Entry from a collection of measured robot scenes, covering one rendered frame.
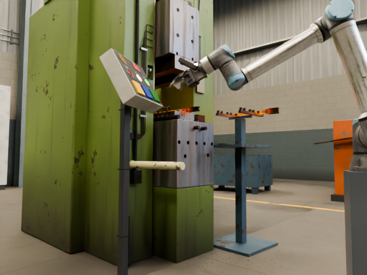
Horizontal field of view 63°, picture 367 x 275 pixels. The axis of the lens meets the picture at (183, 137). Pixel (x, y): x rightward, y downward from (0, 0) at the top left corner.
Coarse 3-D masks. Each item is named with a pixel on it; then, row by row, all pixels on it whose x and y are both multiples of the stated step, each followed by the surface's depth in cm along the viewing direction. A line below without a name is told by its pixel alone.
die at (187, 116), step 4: (160, 112) 217; (164, 112) 207; (168, 112) 205; (172, 112) 202; (176, 112) 202; (180, 112) 205; (184, 112) 207; (192, 112) 214; (156, 116) 213; (160, 116) 210; (180, 116) 204; (184, 116) 207; (188, 116) 210; (192, 116) 213; (188, 120) 210; (192, 120) 213
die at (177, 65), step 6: (162, 60) 212; (168, 60) 207; (174, 60) 203; (156, 66) 216; (162, 66) 211; (168, 66) 207; (174, 66) 203; (180, 66) 206; (156, 72) 215; (162, 72) 213; (168, 72) 213; (174, 72) 212; (180, 72) 212
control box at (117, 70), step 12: (108, 60) 146; (120, 60) 148; (108, 72) 146; (120, 72) 144; (132, 72) 155; (144, 72) 177; (120, 84) 143; (132, 84) 144; (144, 84) 163; (120, 96) 143; (132, 96) 141; (144, 96) 151; (144, 108) 160; (156, 108) 169
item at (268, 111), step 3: (270, 108) 229; (273, 108) 227; (276, 108) 226; (255, 111) 238; (261, 111) 234; (264, 111) 232; (267, 111) 230; (270, 111) 229; (273, 111) 228; (276, 111) 226; (234, 114) 252; (240, 114) 248; (243, 114) 246; (246, 114) 244; (270, 114) 231
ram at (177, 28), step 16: (160, 0) 209; (176, 0) 206; (160, 16) 208; (176, 16) 206; (192, 16) 218; (160, 32) 207; (176, 32) 205; (192, 32) 217; (160, 48) 206; (176, 48) 204; (192, 48) 217
